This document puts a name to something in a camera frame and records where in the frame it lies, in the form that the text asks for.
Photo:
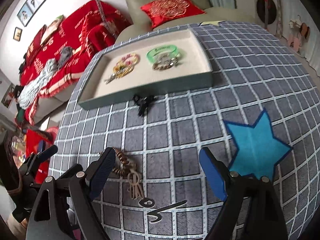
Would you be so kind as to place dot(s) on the photo printed cushion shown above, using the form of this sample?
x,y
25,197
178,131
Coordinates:
x,y
51,28

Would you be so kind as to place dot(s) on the person's left forearm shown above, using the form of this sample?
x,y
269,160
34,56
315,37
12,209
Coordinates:
x,y
17,227

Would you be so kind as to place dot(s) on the white lace curtain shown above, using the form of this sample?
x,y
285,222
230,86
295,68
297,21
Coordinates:
x,y
300,10

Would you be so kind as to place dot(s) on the blue framed wedding photo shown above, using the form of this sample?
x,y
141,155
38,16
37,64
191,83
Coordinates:
x,y
24,15

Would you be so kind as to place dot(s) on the hanging wall decoration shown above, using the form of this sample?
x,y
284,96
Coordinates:
x,y
298,33

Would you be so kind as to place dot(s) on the red printed blanket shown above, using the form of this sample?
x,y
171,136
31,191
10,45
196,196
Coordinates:
x,y
75,22

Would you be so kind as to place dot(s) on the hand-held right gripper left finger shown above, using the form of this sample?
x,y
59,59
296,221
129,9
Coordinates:
x,y
102,172

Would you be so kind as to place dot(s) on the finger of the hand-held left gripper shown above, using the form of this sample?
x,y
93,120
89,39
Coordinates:
x,y
41,148
48,153

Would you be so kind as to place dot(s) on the green-grey armchair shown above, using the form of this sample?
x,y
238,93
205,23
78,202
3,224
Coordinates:
x,y
132,7

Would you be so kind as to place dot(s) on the grey checked tablecloth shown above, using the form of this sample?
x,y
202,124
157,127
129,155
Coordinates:
x,y
180,160

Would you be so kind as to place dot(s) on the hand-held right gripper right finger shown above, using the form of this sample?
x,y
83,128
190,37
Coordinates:
x,y
212,175

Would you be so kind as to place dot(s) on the green translucent bangle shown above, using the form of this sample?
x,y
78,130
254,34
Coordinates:
x,y
150,55

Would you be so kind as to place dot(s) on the tall framed wedding photo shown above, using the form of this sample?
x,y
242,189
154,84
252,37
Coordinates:
x,y
36,0

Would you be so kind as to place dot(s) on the small framed photo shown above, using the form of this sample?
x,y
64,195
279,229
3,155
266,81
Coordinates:
x,y
17,33

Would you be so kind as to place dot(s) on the grey sofa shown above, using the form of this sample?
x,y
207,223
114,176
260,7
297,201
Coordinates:
x,y
60,97

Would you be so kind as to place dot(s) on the grey garment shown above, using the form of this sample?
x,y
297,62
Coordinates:
x,y
65,55

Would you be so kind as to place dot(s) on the black hair claw clip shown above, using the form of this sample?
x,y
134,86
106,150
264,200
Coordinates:
x,y
142,102

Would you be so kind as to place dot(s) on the flexible phone holder stand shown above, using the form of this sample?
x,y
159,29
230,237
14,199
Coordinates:
x,y
100,5

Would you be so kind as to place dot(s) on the light blue knitted blanket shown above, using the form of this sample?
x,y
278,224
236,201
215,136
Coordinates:
x,y
32,90

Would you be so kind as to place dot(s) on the red square cushion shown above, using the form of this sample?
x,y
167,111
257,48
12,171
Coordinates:
x,y
36,42

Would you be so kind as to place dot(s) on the red satin cushion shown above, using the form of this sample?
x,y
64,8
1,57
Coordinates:
x,y
100,38

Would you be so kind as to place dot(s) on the red embroidered cushion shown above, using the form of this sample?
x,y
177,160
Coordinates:
x,y
170,7

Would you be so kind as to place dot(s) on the grey-green jewelry tray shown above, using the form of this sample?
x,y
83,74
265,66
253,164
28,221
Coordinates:
x,y
150,80

